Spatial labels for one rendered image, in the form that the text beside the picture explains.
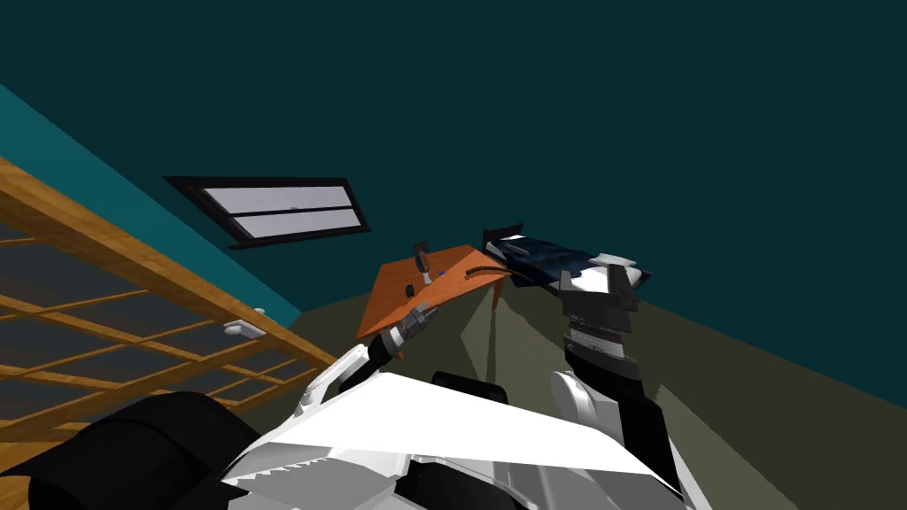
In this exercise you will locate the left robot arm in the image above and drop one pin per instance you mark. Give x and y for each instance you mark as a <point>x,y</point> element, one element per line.
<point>134,453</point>

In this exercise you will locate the dark curved bar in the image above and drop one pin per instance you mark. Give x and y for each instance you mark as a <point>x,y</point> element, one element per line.
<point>485,269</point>

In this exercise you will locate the black and grey upright object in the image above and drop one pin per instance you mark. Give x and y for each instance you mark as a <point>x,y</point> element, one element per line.
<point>423,265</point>

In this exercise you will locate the black framed window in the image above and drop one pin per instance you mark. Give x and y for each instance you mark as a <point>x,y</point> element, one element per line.
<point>283,211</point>

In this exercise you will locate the dark blue bed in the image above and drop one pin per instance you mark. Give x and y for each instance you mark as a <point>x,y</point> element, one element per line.
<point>542,258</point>

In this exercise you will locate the orange wooden table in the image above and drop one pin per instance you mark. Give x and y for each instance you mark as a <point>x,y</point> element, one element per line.
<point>425,301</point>

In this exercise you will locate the wooden glass-pane door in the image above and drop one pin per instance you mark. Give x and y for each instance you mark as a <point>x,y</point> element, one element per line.
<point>85,283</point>

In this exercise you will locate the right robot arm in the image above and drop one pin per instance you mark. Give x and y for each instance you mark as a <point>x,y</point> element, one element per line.
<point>623,397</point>

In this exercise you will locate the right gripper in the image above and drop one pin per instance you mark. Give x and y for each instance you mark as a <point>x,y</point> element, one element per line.
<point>595,308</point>

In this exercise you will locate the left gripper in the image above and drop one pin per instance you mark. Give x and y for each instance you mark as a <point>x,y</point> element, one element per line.
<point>413,324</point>

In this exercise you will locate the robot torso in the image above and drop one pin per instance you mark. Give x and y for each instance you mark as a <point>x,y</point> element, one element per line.
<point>425,432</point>

